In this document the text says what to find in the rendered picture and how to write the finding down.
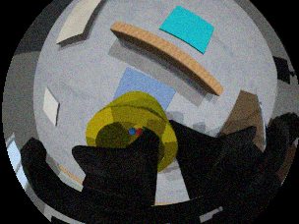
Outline yellow cup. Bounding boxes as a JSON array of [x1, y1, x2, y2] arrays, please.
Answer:
[[86, 91, 178, 172]]

